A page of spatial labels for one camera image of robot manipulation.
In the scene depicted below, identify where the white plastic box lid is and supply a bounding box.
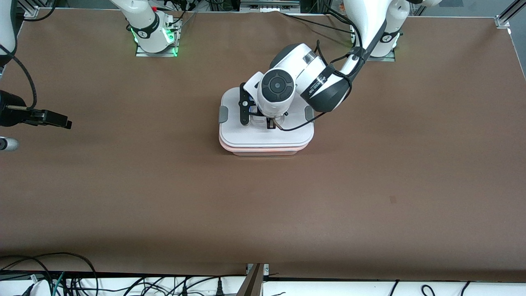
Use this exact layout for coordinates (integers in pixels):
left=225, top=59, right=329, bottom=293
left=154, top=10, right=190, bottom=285
left=219, top=87, right=315, bottom=148

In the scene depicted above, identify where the translucent plastic box base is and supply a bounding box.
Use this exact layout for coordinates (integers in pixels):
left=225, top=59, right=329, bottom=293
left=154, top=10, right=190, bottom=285
left=219, top=138, right=309, bottom=157

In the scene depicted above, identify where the metal rack device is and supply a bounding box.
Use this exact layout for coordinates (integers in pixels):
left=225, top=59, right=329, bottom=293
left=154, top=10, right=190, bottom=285
left=240, top=0, right=300, bottom=12

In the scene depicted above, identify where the brown table cover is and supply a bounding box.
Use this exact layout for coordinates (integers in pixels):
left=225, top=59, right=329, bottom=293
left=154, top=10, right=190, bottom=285
left=0, top=8, right=526, bottom=282

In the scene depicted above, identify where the white shelf board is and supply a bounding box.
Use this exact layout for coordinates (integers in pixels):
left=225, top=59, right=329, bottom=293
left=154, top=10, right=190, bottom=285
left=0, top=275, right=526, bottom=296

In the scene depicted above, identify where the long black cable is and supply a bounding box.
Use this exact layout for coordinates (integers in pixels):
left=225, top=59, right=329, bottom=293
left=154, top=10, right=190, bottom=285
left=281, top=12, right=354, bottom=33

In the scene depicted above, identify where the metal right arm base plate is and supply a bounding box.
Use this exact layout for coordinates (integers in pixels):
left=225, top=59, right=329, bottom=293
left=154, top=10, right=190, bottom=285
left=136, top=16, right=178, bottom=58

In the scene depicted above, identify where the aluminium frame profile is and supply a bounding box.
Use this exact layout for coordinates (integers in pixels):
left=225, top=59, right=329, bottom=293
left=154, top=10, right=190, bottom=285
left=18, top=0, right=39, bottom=19

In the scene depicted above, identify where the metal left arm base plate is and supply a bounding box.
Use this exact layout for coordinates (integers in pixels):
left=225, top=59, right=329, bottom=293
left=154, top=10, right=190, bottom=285
left=353, top=25, right=396, bottom=62

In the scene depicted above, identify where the black looped cable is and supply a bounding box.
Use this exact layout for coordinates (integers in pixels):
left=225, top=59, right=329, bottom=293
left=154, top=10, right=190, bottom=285
left=0, top=252, right=99, bottom=296

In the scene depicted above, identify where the green cable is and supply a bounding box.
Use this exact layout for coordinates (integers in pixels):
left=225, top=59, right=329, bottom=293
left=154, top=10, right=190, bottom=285
left=51, top=271, right=66, bottom=296

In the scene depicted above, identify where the aluminium profile post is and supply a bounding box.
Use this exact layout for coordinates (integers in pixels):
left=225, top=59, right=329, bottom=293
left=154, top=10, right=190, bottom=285
left=236, top=263, right=270, bottom=296

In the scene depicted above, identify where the aluminium frame corner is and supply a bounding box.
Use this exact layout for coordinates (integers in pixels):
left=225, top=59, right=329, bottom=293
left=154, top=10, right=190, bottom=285
left=495, top=0, right=526, bottom=28

